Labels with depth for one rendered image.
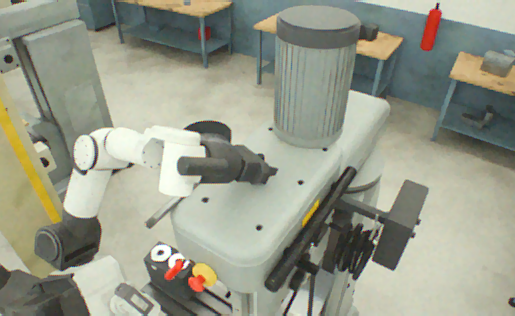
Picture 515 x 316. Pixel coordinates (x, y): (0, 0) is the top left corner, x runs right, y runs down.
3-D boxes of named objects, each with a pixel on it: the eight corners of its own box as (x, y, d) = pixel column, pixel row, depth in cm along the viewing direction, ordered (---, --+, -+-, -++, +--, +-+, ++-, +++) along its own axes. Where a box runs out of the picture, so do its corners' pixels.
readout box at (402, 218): (397, 274, 107) (417, 231, 94) (370, 261, 111) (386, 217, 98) (414, 231, 120) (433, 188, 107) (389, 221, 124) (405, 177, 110)
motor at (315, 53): (324, 157, 92) (341, 37, 72) (259, 133, 101) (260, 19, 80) (352, 122, 105) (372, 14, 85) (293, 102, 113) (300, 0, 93)
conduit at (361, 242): (354, 292, 121) (366, 258, 107) (312, 271, 127) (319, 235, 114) (372, 255, 132) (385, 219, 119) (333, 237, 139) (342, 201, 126)
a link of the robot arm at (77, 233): (47, 205, 84) (37, 246, 88) (72, 225, 82) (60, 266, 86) (82, 193, 95) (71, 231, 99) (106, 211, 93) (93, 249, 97)
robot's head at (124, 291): (129, 314, 91) (142, 322, 85) (106, 296, 87) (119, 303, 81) (143, 294, 94) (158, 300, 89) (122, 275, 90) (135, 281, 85)
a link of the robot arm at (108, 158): (169, 135, 77) (120, 123, 88) (129, 133, 69) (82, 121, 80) (164, 182, 79) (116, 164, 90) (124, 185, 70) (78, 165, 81)
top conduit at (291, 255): (276, 295, 75) (277, 287, 72) (260, 286, 76) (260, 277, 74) (356, 177, 104) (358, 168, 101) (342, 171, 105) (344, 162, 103)
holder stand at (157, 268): (188, 301, 161) (181, 277, 148) (150, 281, 169) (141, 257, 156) (202, 281, 169) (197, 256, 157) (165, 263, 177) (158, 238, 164)
